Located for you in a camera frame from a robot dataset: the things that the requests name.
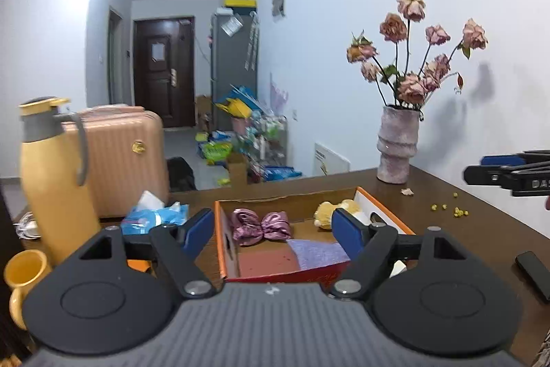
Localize yellow white plush toy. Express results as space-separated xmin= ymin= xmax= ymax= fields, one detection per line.
xmin=313 ymin=198 xmax=363 ymax=231

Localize purple knitted cloth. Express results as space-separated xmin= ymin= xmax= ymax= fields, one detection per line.
xmin=287 ymin=239 xmax=350 ymax=270

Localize pink satin scrunchie bow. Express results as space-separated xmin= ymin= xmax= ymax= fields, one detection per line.
xmin=230 ymin=208 xmax=293 ymax=247

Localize blue tissue pack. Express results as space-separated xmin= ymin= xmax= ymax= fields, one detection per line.
xmin=120 ymin=190 xmax=189 ymax=236

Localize black bag on floor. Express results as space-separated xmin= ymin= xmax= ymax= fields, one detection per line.
xmin=167 ymin=156 xmax=197 ymax=192

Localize red orange cardboard box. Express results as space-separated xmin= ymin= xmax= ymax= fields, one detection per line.
xmin=213 ymin=187 xmax=413 ymax=286

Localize white makeup sponge wedge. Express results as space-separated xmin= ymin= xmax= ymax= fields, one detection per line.
xmin=390 ymin=260 xmax=407 ymax=278

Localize brown cardboard box on floor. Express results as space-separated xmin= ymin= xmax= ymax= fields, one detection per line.
xmin=227 ymin=153 xmax=248 ymax=187

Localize yellow crumbs on table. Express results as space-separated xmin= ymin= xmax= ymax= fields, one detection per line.
xmin=430 ymin=203 xmax=470 ymax=218

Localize pink textured vase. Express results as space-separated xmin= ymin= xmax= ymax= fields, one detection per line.
xmin=377 ymin=106 xmax=419 ymax=184

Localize pink hard-shell suitcase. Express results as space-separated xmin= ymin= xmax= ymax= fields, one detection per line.
xmin=78 ymin=105 xmax=169 ymax=219

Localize yellow thermos jug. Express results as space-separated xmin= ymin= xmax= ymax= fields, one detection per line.
xmin=20 ymin=97 xmax=101 ymax=266

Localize dried pink roses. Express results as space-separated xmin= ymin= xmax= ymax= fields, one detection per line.
xmin=346 ymin=0 xmax=490 ymax=112

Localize grey refrigerator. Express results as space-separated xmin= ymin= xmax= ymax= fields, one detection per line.
xmin=211 ymin=8 xmax=259 ymax=131

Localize yellow mug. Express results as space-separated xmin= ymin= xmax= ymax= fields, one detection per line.
xmin=4 ymin=250 xmax=51 ymax=330

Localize dark brown entrance door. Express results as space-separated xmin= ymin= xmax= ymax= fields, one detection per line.
xmin=132 ymin=17 xmax=196 ymax=129

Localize white board leaning on wall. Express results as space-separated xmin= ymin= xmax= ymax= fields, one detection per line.
xmin=312 ymin=142 xmax=351 ymax=177

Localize cluttered wire shelf rack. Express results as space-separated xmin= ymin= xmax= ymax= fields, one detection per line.
xmin=196 ymin=87 xmax=302 ymax=185

